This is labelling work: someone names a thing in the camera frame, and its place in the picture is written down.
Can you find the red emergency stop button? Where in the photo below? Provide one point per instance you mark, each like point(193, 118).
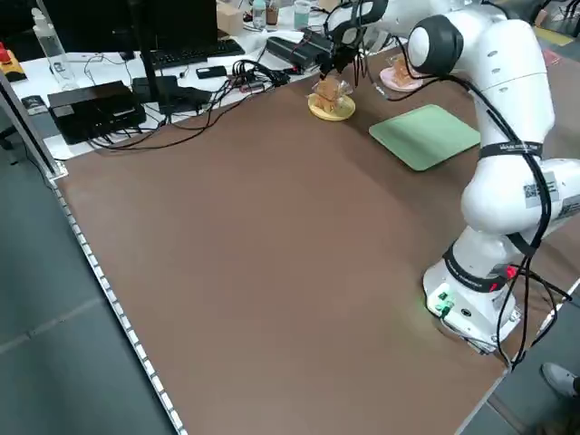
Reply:
point(6, 59)

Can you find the white round plate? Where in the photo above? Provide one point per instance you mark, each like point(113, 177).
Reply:
point(389, 79)

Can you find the orange bread pack clear wrapper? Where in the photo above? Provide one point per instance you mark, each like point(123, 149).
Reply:
point(402, 70)
point(331, 87)
point(327, 104)

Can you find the black monitor stand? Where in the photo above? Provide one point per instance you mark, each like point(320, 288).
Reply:
point(151, 68)

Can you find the black power adapter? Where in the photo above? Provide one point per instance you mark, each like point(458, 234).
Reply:
point(192, 97)

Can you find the brown cardboard box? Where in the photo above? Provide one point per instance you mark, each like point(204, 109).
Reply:
point(230, 18)

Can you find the black keyboard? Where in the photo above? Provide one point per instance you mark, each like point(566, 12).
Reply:
point(195, 52)

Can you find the aluminium frame post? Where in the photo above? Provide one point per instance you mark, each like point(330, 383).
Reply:
point(27, 127)

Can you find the clear plastic bottle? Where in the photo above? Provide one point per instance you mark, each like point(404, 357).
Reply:
point(56, 54)

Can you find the small black card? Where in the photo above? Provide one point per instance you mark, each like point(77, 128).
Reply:
point(34, 103)

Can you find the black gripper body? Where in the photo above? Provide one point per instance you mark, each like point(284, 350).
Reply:
point(343, 56)

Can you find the green rectangular tray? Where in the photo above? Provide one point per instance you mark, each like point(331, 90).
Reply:
point(426, 136)

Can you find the clear drink bottle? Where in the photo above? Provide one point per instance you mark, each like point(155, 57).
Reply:
point(258, 16)

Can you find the black smartphone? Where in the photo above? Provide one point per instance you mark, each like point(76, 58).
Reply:
point(210, 71)

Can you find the yellow round plate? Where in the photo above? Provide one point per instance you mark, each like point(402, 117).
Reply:
point(346, 111)

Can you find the black power supply box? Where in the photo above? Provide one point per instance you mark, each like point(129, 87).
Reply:
point(290, 52)
point(317, 41)

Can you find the black computer monitor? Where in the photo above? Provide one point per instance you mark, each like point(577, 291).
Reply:
point(90, 22)

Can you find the person's shoe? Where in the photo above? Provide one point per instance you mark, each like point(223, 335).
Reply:
point(562, 378)

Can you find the white side table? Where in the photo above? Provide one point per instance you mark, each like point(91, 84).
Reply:
point(109, 68)

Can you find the green drink bottle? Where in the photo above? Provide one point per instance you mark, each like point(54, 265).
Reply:
point(301, 16)

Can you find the black flat device box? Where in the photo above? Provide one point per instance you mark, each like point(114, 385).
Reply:
point(90, 111)

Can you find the brown drink cup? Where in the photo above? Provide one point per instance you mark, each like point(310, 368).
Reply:
point(272, 16)

